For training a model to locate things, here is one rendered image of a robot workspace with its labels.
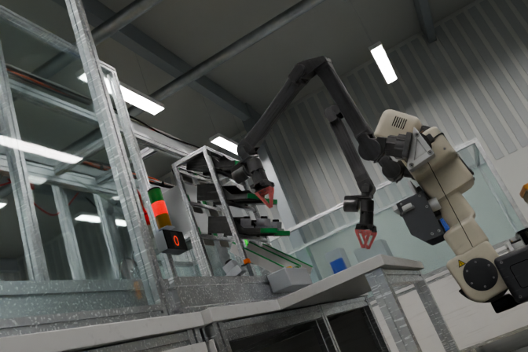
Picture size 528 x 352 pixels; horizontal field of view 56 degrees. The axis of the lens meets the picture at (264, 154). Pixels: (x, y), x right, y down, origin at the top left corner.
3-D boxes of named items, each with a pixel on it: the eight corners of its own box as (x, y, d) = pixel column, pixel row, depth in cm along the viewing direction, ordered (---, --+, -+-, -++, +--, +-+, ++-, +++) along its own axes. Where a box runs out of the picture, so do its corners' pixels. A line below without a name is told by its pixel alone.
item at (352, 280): (424, 268, 208) (421, 261, 209) (385, 264, 128) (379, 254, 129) (280, 329, 227) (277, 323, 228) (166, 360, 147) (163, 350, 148)
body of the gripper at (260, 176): (251, 190, 189) (244, 173, 192) (262, 194, 198) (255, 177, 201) (265, 182, 187) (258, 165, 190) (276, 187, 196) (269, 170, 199)
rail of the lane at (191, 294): (313, 300, 188) (302, 273, 192) (185, 320, 109) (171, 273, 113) (300, 306, 190) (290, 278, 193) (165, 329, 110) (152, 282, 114)
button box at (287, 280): (313, 284, 174) (306, 267, 177) (291, 285, 156) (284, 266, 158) (295, 291, 176) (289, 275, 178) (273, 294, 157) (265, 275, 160)
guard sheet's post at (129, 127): (188, 312, 169) (116, 74, 206) (184, 313, 167) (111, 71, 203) (181, 315, 170) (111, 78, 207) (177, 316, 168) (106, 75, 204)
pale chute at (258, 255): (298, 276, 209) (302, 265, 209) (282, 278, 198) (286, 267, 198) (247, 251, 224) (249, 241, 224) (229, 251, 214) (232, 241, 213)
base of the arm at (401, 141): (411, 131, 165) (416, 140, 176) (386, 128, 168) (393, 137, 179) (406, 156, 164) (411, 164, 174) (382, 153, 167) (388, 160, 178)
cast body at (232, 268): (247, 270, 185) (236, 255, 188) (242, 270, 182) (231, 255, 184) (231, 285, 187) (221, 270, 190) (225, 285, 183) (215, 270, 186)
